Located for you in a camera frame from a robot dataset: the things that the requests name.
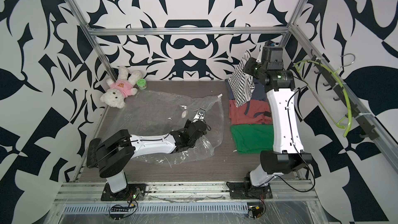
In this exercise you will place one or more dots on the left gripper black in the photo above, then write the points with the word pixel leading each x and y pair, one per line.
pixel 188 125

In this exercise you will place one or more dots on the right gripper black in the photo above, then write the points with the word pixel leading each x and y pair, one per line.
pixel 249 69

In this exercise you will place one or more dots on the blue tank top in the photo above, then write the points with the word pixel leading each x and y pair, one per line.
pixel 258 93

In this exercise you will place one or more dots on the striped white black garment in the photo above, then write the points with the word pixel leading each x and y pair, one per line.
pixel 242 84

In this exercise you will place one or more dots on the red tank top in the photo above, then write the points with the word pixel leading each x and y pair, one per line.
pixel 252 112

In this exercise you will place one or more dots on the clear plastic vacuum bag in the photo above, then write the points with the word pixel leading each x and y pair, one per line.
pixel 154 113

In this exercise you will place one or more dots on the green garment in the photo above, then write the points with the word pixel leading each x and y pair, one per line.
pixel 253 138

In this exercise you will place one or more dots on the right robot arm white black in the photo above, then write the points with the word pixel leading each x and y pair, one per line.
pixel 288 153

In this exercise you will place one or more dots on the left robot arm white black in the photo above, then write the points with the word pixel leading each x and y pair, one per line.
pixel 113 154

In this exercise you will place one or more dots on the green clothes hanger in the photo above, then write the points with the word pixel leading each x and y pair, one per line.
pixel 335 83

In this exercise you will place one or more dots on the white teddy bear pink shirt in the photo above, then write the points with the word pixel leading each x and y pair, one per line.
pixel 121 88

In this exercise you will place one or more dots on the black oblong case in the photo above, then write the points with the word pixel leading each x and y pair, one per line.
pixel 91 161

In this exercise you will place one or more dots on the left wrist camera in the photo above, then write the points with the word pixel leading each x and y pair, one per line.
pixel 200 115

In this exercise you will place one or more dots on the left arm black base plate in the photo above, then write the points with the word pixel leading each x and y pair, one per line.
pixel 136 191

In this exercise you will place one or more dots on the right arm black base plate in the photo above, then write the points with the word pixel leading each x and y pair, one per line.
pixel 244 191

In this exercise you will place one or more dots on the black wall hook rack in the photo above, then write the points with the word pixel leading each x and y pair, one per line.
pixel 355 110

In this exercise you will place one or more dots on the white slotted cable duct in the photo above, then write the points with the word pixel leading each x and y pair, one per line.
pixel 162 208

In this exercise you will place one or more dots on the aluminium cage frame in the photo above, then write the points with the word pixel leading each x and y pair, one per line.
pixel 385 142

